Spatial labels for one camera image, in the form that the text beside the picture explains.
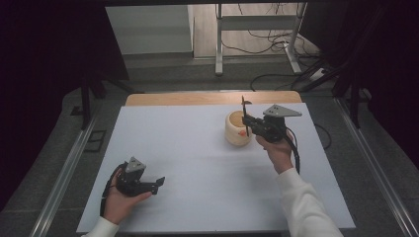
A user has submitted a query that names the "white power strip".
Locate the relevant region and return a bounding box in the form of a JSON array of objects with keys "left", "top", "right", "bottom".
[{"left": 308, "top": 66, "right": 328, "bottom": 82}]

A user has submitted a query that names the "black metal stand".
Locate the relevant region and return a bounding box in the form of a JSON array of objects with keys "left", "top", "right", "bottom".
[
  {"left": 79, "top": 69, "right": 136, "bottom": 131},
  {"left": 296, "top": 5, "right": 390, "bottom": 130}
]

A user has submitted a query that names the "cream cup with red mark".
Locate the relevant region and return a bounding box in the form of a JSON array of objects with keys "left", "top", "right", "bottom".
[{"left": 224, "top": 110, "right": 256, "bottom": 148}]

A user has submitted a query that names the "white board sheet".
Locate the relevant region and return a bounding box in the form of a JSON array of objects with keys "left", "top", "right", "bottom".
[{"left": 75, "top": 102, "right": 357, "bottom": 234}]

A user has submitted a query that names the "aluminium floor rail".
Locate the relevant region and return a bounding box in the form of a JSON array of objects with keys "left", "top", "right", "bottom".
[
  {"left": 333, "top": 96, "right": 419, "bottom": 237},
  {"left": 29, "top": 113, "right": 101, "bottom": 237}
]

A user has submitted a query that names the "tangle of black floor cables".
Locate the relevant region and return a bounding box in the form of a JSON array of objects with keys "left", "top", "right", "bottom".
[{"left": 219, "top": 2, "right": 319, "bottom": 57}]

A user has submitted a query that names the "dark pencil with orange tip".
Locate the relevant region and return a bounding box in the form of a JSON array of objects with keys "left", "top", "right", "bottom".
[{"left": 240, "top": 95, "right": 250, "bottom": 138}]

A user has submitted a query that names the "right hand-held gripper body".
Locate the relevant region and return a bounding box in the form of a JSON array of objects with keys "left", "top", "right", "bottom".
[{"left": 252, "top": 104, "right": 303, "bottom": 144}]

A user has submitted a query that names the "white cabinet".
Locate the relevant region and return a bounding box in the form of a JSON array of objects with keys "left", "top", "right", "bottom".
[{"left": 105, "top": 4, "right": 196, "bottom": 56}]

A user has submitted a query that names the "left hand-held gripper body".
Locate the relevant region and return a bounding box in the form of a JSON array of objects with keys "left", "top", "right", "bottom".
[{"left": 115, "top": 156, "right": 159, "bottom": 198}]

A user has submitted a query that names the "person's right hand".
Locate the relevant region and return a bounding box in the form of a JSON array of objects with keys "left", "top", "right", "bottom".
[{"left": 254, "top": 128, "right": 295, "bottom": 176}]

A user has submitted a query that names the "person's left hand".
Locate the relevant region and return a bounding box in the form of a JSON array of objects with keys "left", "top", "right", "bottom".
[{"left": 103, "top": 170, "right": 153, "bottom": 226}]

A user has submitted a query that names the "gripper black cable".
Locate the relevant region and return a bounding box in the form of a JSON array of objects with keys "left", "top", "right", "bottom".
[
  {"left": 283, "top": 128, "right": 301, "bottom": 176},
  {"left": 99, "top": 162, "right": 128, "bottom": 218}
]

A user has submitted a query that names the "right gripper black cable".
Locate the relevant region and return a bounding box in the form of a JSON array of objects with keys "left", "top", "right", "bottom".
[{"left": 283, "top": 128, "right": 301, "bottom": 176}]

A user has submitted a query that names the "black rectangular floor frame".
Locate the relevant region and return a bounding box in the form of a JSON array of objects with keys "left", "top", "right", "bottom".
[{"left": 83, "top": 129, "right": 108, "bottom": 153}]

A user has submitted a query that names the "thin black cable beside table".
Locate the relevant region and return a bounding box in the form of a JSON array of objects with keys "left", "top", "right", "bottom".
[{"left": 313, "top": 122, "right": 333, "bottom": 151}]

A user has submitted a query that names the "dark curtain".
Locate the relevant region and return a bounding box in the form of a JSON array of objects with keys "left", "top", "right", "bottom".
[
  {"left": 0, "top": 0, "right": 130, "bottom": 212},
  {"left": 298, "top": 0, "right": 419, "bottom": 173}
]

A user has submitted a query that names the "black looped floor cable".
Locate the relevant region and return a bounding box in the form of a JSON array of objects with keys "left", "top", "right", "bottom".
[{"left": 248, "top": 72, "right": 301, "bottom": 93}]

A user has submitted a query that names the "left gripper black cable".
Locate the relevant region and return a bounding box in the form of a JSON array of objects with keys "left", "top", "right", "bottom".
[{"left": 99, "top": 162, "right": 128, "bottom": 218}]

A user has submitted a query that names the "white metal stand frame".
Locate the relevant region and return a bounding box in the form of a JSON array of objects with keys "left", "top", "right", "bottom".
[{"left": 214, "top": 2, "right": 308, "bottom": 77}]

